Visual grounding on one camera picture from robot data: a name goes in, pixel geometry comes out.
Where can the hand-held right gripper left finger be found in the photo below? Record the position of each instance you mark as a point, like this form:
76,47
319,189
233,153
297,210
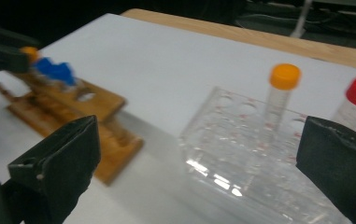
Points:
63,158

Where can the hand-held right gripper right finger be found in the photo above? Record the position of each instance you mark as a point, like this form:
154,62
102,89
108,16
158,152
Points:
340,158

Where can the orange capped test tube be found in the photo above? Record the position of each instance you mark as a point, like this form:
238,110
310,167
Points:
31,53
284,76

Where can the blue capped test tube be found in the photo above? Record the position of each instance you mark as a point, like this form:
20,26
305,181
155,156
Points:
45,67
64,74

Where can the wooden test tube rack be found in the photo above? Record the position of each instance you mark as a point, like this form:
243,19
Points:
104,102

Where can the clear acrylic test tube rack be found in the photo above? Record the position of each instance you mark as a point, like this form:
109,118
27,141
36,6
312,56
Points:
228,149

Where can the white table sheet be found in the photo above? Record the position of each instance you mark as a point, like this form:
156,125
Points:
166,62

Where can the white metal stand frame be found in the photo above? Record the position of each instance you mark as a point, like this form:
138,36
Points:
301,18

